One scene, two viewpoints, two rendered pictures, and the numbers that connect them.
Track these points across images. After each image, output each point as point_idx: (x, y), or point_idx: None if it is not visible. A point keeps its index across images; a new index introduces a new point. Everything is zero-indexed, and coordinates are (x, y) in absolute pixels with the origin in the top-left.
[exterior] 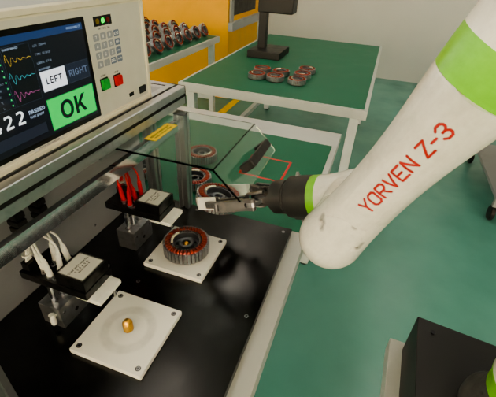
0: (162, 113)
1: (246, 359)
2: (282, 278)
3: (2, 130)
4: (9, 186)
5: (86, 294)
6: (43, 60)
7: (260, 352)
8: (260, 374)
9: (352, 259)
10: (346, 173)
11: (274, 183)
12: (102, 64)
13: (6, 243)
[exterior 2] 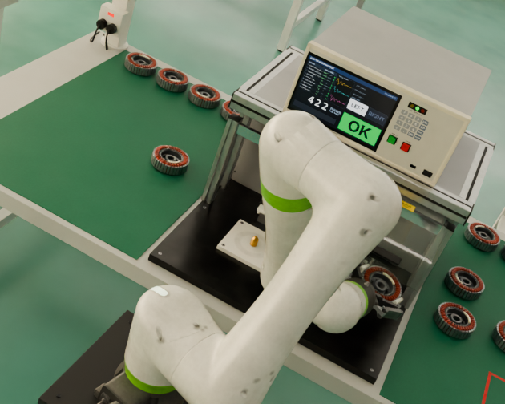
0: (424, 201)
1: (228, 307)
2: (309, 355)
3: (313, 103)
4: None
5: (261, 199)
6: (357, 94)
7: (233, 317)
8: (220, 326)
9: (262, 278)
10: (345, 283)
11: (365, 280)
12: (398, 129)
13: None
